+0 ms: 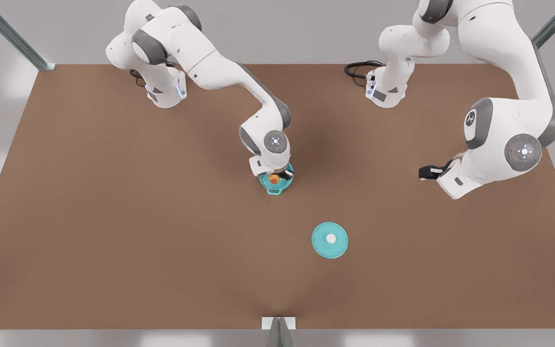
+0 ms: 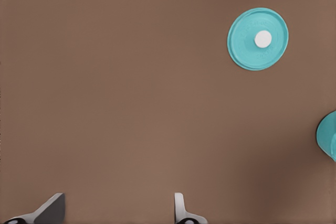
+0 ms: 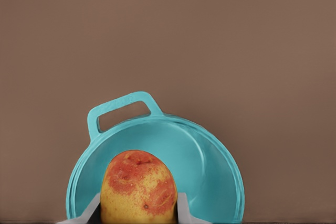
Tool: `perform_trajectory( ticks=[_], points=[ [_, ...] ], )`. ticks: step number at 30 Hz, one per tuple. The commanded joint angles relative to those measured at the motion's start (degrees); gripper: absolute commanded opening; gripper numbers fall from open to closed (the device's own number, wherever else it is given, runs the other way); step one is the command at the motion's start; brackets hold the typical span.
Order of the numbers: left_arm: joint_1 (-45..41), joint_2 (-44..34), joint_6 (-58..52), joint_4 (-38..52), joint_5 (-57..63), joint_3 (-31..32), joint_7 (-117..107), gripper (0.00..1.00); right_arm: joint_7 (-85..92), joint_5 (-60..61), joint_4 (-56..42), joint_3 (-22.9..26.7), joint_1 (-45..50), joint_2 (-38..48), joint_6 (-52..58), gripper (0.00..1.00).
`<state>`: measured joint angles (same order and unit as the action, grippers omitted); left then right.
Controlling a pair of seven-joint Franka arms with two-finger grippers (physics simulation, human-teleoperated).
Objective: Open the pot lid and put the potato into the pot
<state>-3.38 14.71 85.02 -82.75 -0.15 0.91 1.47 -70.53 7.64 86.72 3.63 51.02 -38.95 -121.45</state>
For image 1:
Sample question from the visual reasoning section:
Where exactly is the black cable loop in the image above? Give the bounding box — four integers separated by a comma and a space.
344, 61, 385, 88
129, 62, 178, 88

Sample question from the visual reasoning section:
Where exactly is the teal lid with white knob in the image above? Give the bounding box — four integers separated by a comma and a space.
312, 222, 349, 259

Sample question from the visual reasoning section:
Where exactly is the teal pot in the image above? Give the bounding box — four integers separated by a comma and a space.
259, 163, 295, 196

